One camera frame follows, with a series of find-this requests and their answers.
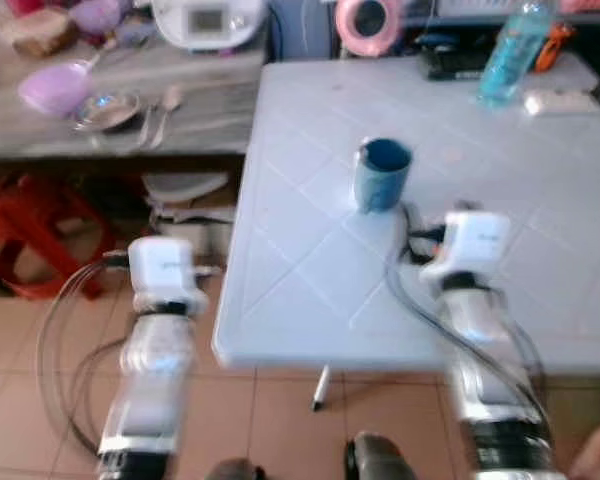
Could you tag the red plastic stool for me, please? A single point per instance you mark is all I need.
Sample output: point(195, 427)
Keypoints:
point(30, 235)

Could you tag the metal spoon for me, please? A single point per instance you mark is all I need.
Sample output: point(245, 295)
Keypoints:
point(167, 102)

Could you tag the blue plastic water bottle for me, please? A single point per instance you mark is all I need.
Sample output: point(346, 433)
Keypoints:
point(510, 55)

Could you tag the dark robot foot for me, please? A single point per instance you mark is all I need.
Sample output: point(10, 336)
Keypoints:
point(380, 460)

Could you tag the white container under bench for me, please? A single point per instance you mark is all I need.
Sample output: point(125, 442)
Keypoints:
point(185, 200)

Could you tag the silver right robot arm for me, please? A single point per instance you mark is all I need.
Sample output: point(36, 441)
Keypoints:
point(492, 385)

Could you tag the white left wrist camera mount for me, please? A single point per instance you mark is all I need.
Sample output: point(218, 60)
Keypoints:
point(166, 268)

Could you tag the person bare skin part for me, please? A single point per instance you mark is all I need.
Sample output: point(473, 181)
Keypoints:
point(596, 455)

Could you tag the white plastic folding table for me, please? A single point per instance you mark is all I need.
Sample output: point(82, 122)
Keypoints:
point(460, 170)

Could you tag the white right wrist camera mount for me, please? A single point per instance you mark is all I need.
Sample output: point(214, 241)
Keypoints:
point(476, 245)

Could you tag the orange tool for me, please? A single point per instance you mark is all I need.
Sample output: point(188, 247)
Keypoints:
point(552, 45)

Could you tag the purple plastic bowl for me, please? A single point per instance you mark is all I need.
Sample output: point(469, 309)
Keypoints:
point(98, 15)

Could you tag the grey wooden side bench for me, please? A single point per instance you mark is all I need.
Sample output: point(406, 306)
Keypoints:
point(180, 125)

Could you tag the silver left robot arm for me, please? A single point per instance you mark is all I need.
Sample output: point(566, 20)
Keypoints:
point(152, 380)

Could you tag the white kitchen appliance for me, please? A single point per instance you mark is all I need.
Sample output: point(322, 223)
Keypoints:
point(208, 25)

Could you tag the pink plastic bowl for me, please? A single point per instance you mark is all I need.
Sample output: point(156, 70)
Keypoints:
point(54, 90)

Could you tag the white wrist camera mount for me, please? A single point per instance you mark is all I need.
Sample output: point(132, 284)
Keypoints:
point(476, 245)
point(166, 268)

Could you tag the brown bread loaf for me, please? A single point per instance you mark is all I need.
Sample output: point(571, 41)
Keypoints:
point(38, 32)

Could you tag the blue cup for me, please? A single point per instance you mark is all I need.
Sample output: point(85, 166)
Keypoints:
point(382, 180)

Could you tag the small metal bowl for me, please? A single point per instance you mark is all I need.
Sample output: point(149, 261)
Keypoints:
point(107, 111)

